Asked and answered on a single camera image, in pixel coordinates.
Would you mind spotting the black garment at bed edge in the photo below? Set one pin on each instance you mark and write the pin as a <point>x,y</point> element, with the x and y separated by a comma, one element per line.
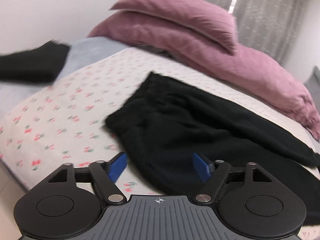
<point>39,65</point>

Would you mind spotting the pink duvet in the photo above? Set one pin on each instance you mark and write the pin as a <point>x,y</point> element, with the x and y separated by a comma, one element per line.
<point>247,69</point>

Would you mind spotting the black pants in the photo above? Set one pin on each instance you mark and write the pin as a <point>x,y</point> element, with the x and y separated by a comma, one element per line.
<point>166,121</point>

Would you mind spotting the light blue blanket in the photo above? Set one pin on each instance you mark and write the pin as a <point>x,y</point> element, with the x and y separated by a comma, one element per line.
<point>82,53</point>

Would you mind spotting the grey quilted cushion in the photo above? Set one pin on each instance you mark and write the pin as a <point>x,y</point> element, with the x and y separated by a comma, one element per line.
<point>313,85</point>

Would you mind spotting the cherry print bed sheet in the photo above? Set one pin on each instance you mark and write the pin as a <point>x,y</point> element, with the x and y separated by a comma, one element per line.
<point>64,123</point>

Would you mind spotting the pink pillow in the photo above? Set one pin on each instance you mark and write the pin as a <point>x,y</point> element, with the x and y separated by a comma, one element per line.
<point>207,19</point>

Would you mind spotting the grey patterned curtain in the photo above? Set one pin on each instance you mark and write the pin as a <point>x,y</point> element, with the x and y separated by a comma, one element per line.
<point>270,26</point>

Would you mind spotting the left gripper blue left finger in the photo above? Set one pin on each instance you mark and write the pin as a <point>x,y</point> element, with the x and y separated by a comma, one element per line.
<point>116,166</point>

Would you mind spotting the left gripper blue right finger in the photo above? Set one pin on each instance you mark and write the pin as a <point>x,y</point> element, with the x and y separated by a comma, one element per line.
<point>203,166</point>

